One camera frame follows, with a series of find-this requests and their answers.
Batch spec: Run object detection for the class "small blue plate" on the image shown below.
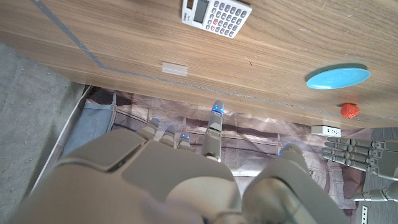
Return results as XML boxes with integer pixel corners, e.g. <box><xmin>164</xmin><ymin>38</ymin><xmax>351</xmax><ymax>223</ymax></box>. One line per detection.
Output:
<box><xmin>306</xmin><ymin>67</ymin><xmax>371</xmax><ymax>90</ymax></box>

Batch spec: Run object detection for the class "printed sofa room backdrop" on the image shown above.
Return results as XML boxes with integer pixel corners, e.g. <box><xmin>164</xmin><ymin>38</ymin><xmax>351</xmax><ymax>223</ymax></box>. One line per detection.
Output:
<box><xmin>60</xmin><ymin>86</ymin><xmax>374</xmax><ymax>218</ymax></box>

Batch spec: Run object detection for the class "red toy strawberry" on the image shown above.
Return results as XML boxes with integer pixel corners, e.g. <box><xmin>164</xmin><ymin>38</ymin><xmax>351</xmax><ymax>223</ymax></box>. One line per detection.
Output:
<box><xmin>340</xmin><ymin>103</ymin><xmax>361</xmax><ymax>119</ymax></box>

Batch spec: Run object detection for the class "clear tape piece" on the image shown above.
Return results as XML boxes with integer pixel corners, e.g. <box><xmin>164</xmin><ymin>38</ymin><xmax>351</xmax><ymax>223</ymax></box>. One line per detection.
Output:
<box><xmin>161</xmin><ymin>62</ymin><xmax>188</xmax><ymax>77</ymax></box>

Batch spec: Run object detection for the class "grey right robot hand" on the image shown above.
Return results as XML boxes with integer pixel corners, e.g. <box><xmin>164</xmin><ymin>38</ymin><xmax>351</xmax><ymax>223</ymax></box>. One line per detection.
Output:
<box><xmin>12</xmin><ymin>100</ymin><xmax>349</xmax><ymax>224</ymax></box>

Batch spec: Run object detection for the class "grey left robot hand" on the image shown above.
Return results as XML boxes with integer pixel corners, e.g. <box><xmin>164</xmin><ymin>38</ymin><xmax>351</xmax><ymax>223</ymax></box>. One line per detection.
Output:
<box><xmin>322</xmin><ymin>136</ymin><xmax>398</xmax><ymax>202</ymax></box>

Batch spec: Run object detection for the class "white power strip box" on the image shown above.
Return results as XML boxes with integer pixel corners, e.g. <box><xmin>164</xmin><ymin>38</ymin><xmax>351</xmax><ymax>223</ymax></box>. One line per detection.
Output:
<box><xmin>311</xmin><ymin>125</ymin><xmax>342</xmax><ymax>138</ymax></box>

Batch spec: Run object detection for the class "white pocket calculator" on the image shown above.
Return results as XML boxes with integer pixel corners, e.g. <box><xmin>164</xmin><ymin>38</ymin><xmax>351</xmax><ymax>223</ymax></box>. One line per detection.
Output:
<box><xmin>181</xmin><ymin>0</ymin><xmax>253</xmax><ymax>39</ymax></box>

